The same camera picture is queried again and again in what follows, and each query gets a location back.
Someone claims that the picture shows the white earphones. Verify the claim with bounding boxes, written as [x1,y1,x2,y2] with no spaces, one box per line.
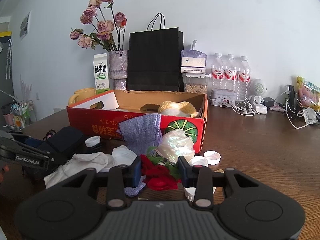
[231,100,255,117]

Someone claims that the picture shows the yellow pink snack bag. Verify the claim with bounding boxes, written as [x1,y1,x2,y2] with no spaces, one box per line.
[297,76,320,112]

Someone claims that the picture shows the white sock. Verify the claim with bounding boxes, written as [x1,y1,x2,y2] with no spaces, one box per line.
[44,152,114,189]

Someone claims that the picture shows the red cardboard box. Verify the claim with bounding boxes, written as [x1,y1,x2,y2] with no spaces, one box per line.
[66,89,208,154]

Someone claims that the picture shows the purple knit pouch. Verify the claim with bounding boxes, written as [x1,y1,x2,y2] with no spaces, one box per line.
[119,113,162,197]

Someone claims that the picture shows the purple white vase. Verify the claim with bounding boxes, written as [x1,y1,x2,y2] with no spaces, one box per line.
[108,50,128,90]

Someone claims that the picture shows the purple white tissue pack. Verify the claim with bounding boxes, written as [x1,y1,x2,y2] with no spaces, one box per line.
[180,40,208,68]

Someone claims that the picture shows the black green device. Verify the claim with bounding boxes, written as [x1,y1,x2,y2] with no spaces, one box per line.
[286,85,298,113]

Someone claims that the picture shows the white green milk carton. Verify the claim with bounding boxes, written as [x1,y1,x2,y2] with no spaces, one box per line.
[93,53,110,95]

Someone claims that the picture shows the small white cap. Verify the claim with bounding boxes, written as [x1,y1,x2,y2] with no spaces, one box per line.
[84,136,101,147]

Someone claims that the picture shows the white cable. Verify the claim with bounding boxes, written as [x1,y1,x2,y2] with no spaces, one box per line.
[285,97,316,130]

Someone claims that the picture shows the yellow white plush toy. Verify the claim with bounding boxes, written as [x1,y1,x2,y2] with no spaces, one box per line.
[158,101,198,118]

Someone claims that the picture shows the dried purple sprigs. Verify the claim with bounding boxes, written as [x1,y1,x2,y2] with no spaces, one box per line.
[20,79,33,101]

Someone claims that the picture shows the red artificial flower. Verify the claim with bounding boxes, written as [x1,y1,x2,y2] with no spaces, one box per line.
[140,146,184,190]

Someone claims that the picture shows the black pouch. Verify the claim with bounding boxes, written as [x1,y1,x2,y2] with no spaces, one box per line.
[42,127,85,160]

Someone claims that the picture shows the dried rose bouquet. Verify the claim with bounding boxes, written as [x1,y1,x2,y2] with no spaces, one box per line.
[69,0,127,53]

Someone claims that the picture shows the wire rack with bottles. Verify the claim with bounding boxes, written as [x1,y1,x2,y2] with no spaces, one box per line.
[1,100,37,130]

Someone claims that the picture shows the white round robot speaker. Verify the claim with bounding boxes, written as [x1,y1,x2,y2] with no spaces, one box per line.
[249,79,268,104]

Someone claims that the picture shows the white charger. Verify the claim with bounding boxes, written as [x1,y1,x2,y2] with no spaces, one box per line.
[251,102,268,114]

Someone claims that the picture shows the black paper bag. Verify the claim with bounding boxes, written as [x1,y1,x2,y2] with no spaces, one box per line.
[127,13,185,92]

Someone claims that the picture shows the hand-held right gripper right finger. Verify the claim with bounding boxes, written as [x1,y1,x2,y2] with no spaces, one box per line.
[178,156,262,209]

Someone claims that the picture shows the hanging clear umbrella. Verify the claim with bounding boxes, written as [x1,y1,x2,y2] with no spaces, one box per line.
[5,39,12,79]

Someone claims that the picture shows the white decorated tin box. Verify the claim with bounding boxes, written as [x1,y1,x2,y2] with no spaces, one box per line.
[209,89,237,105]

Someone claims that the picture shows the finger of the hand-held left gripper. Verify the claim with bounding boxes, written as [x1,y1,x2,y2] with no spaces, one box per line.
[49,151,68,167]

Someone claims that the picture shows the yellow mug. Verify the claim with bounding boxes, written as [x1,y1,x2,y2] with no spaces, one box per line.
[68,87,97,105]

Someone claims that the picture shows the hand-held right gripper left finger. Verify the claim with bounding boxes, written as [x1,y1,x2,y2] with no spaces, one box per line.
[59,156,142,211]

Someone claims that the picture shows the clear water bottle red label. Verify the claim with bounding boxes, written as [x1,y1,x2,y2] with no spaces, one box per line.
[236,56,251,100]
[224,54,238,92]
[211,53,225,90]

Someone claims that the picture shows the iridescent plastic bag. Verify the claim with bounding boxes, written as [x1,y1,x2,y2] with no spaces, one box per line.
[155,129,195,163]

